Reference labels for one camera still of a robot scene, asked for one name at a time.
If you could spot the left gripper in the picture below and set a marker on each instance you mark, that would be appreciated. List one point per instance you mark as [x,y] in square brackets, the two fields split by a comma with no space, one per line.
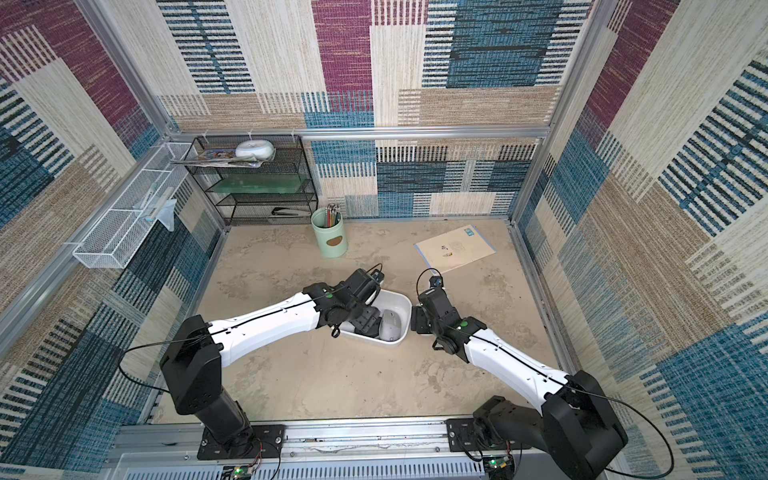
[369,318]

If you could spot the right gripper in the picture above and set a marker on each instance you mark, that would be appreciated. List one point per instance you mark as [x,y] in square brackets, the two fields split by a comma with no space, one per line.
[421,318]

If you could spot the white storage box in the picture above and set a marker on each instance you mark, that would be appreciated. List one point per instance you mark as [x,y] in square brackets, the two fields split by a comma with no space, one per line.
[387,300]

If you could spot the grey computer mouse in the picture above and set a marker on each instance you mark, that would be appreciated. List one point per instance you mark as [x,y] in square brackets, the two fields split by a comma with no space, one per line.
[390,327]

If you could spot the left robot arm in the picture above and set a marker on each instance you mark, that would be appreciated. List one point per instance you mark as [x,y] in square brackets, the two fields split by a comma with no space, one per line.
[193,364]

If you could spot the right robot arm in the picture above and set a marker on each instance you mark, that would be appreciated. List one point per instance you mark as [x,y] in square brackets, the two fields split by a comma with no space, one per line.
[567,416]

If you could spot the beige notebook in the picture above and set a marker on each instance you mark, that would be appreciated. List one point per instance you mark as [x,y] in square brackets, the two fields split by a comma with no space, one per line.
[454,249]

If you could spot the green pen holder cup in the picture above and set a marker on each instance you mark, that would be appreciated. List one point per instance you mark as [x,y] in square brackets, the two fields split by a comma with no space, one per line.
[329,229]

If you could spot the black stapler on bottom shelf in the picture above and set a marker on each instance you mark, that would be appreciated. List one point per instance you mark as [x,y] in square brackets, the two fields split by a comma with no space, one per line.
[289,212]

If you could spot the green pad on shelf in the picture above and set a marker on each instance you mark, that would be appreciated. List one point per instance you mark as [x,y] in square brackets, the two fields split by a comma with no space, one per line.
[258,184]

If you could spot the white round device on shelf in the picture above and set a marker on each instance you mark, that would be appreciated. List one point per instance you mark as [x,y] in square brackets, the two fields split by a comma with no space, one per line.
[255,150]

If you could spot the magazine on top shelf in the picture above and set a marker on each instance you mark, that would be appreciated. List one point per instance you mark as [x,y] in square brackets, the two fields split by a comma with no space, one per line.
[222,159]

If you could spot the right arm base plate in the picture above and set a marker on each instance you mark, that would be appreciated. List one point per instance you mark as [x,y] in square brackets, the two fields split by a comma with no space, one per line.
[469,434]

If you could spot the black wire shelf rack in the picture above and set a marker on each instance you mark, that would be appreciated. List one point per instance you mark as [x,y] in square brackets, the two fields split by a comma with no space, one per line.
[253,209]

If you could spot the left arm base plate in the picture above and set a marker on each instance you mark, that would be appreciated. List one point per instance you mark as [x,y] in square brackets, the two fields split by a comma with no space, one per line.
[263,439]

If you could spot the white wire wall basket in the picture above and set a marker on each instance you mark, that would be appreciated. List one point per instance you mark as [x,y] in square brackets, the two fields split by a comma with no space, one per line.
[147,199]

